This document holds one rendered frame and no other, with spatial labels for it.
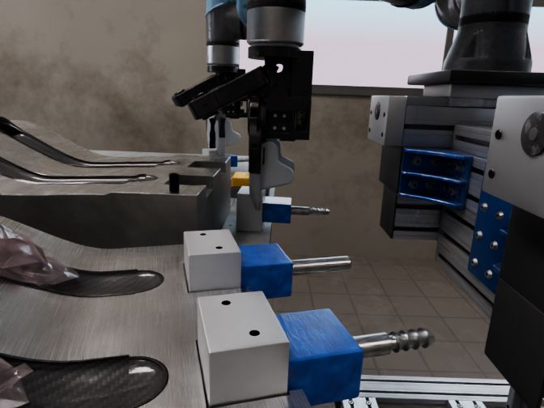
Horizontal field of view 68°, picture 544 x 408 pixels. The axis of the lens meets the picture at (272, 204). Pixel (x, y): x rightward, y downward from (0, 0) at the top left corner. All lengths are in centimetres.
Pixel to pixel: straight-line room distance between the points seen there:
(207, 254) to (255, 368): 11
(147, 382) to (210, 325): 4
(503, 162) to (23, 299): 38
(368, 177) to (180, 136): 116
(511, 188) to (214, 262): 26
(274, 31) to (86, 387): 43
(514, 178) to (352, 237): 227
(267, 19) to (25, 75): 238
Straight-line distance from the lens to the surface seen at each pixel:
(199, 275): 28
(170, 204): 41
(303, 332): 22
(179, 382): 21
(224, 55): 97
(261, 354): 19
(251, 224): 57
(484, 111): 84
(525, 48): 88
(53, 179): 55
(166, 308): 27
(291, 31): 54
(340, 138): 248
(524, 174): 38
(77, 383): 23
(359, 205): 258
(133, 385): 22
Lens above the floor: 99
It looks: 15 degrees down
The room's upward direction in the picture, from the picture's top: 2 degrees clockwise
